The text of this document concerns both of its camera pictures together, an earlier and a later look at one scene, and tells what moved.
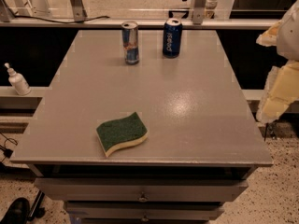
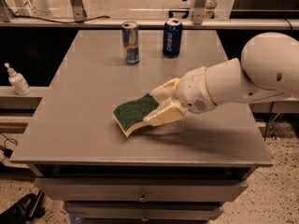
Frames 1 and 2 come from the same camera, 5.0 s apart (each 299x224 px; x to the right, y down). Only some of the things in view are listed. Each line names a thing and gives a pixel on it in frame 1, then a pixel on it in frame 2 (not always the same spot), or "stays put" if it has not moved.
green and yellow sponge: (122, 133) to (129, 116)
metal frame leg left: (79, 14) stays put
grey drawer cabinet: (202, 138) stays put
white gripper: (289, 39) to (192, 89)
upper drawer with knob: (141, 189) stays put
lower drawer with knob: (144, 211) stays put
